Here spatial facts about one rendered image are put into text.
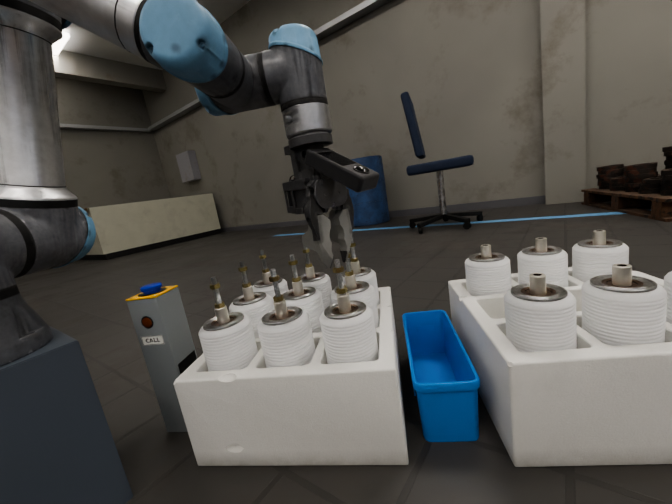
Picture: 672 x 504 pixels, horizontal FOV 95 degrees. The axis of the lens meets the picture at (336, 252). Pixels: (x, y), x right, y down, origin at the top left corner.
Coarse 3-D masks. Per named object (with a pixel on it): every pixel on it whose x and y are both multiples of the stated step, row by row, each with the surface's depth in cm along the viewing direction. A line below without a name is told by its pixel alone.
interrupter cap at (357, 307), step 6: (354, 300) 58; (330, 306) 57; (336, 306) 56; (354, 306) 55; (360, 306) 54; (324, 312) 54; (330, 312) 54; (336, 312) 54; (348, 312) 54; (354, 312) 52; (360, 312) 52; (330, 318) 52; (336, 318) 51; (342, 318) 51; (348, 318) 51
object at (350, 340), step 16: (320, 320) 54; (336, 320) 51; (352, 320) 51; (368, 320) 52; (336, 336) 51; (352, 336) 51; (368, 336) 52; (336, 352) 52; (352, 352) 51; (368, 352) 52
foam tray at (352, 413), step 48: (384, 288) 84; (384, 336) 58; (192, 384) 54; (240, 384) 52; (288, 384) 51; (336, 384) 49; (384, 384) 48; (192, 432) 56; (240, 432) 54; (288, 432) 53; (336, 432) 51; (384, 432) 50
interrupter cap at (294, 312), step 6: (288, 306) 60; (294, 306) 60; (270, 312) 59; (288, 312) 58; (294, 312) 57; (300, 312) 56; (264, 318) 56; (270, 318) 56; (276, 318) 56; (288, 318) 54; (294, 318) 54; (264, 324) 54; (270, 324) 53; (276, 324) 53
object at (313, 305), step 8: (312, 296) 65; (320, 296) 67; (288, 304) 64; (296, 304) 64; (304, 304) 64; (312, 304) 65; (320, 304) 67; (312, 312) 65; (320, 312) 67; (312, 320) 65; (312, 328) 65; (320, 328) 67
